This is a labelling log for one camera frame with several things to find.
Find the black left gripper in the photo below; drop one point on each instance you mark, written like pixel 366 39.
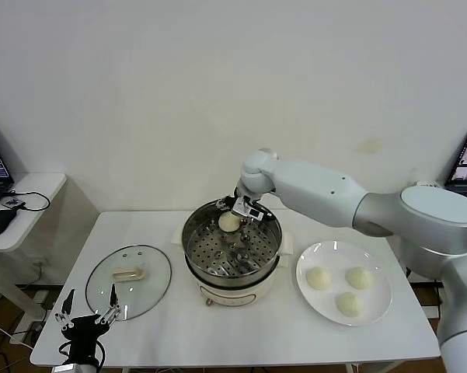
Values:
pixel 83 330

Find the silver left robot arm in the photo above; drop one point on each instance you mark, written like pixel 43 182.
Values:
pixel 75 368

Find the white steamed baozi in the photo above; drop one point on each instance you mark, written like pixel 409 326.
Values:
pixel 359 278
pixel 228 223
pixel 318 278
pixel 349 304

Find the white round plate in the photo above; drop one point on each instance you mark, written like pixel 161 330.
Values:
pixel 322 307

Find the cream electric cooking pot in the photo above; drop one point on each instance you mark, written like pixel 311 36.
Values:
pixel 233 297

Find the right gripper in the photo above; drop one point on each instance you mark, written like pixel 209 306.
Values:
pixel 246 208

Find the stainless steel steamer basket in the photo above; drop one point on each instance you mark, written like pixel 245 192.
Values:
pixel 206 248

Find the small black usb hub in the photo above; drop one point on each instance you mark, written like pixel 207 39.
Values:
pixel 13 203

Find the white wall socket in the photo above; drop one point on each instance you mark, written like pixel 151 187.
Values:
pixel 39 265

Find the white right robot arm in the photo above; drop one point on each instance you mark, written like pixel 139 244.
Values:
pixel 334 194

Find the white side table rounded corner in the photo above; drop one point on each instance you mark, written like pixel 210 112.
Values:
pixel 35 194

